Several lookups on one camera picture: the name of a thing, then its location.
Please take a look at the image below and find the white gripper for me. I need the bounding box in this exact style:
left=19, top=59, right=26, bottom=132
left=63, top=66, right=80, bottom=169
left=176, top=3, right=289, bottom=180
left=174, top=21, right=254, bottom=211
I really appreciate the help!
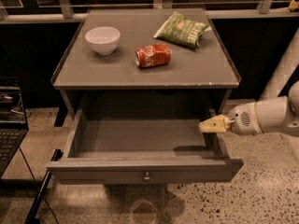
left=199, top=103, right=262, bottom=135

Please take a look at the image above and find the grey top drawer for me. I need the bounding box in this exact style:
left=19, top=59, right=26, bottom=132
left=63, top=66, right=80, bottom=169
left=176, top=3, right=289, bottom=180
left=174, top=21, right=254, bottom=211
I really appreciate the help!
left=47, top=110, right=243, bottom=184

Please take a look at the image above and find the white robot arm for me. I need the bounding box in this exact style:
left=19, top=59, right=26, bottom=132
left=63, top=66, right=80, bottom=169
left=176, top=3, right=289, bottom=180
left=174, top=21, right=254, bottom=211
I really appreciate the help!
left=199, top=29, right=299, bottom=137

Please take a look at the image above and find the grey drawer cabinet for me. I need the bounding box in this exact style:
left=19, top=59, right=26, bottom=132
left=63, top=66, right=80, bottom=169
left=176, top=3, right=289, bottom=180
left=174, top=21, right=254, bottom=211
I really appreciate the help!
left=52, top=8, right=240, bottom=114

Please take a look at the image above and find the crushed orange soda can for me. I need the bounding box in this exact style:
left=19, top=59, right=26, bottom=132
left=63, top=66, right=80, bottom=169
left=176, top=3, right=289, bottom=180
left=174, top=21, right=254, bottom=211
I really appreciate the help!
left=135, top=44, right=172, bottom=68

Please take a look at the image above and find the green chip bag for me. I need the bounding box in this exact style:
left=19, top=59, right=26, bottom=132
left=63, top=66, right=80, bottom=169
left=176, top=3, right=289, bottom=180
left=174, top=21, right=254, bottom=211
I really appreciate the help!
left=153, top=11, right=210, bottom=49

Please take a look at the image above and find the white ceramic bowl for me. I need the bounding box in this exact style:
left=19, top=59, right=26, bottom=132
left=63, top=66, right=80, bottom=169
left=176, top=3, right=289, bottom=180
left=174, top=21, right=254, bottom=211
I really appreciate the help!
left=85, top=27, right=121, bottom=55

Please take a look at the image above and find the small yellow object on ledge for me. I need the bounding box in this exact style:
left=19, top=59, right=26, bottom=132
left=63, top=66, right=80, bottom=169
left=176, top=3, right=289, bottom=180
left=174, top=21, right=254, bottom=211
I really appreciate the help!
left=289, top=0, right=299, bottom=11

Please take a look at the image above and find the black laptop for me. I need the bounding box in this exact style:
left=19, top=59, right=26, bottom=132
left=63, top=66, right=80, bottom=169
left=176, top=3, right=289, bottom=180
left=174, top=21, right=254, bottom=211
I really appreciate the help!
left=0, top=77, right=28, bottom=177

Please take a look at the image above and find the black stand leg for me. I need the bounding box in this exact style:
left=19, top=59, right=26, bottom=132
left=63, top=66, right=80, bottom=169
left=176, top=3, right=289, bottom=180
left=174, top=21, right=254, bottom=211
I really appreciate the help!
left=24, top=148, right=64, bottom=224

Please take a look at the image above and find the metal railing frame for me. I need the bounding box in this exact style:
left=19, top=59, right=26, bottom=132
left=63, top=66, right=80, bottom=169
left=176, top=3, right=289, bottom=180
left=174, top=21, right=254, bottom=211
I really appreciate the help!
left=0, top=0, right=299, bottom=23

